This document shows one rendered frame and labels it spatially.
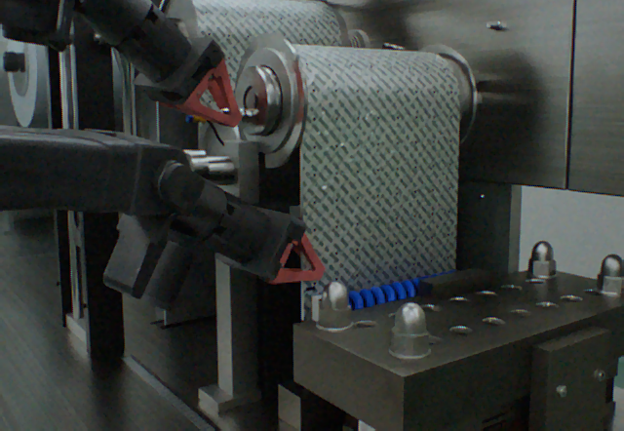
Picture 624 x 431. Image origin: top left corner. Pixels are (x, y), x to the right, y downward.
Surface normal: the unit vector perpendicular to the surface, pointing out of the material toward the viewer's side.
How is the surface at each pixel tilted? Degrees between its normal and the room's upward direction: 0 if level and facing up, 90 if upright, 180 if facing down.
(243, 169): 90
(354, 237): 90
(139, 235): 61
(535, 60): 90
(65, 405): 0
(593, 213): 90
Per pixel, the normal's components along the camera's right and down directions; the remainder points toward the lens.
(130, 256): -0.42, -0.29
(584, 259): -0.82, 0.08
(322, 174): 0.58, 0.11
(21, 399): 0.00, -0.99
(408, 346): -0.42, 0.12
